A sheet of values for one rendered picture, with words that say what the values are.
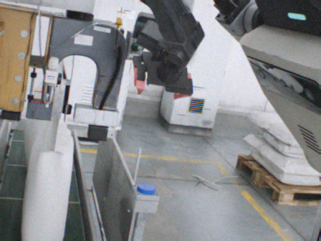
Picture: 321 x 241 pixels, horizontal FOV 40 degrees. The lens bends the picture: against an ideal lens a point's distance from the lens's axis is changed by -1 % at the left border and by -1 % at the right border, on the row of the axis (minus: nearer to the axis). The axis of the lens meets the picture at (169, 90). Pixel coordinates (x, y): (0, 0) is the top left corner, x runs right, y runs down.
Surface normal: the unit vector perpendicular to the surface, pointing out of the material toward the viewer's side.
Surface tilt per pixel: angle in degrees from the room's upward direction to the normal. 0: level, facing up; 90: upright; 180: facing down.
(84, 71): 88
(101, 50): 90
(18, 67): 90
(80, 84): 90
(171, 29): 130
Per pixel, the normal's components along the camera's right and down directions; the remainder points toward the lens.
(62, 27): 0.26, 0.23
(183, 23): 0.79, 0.23
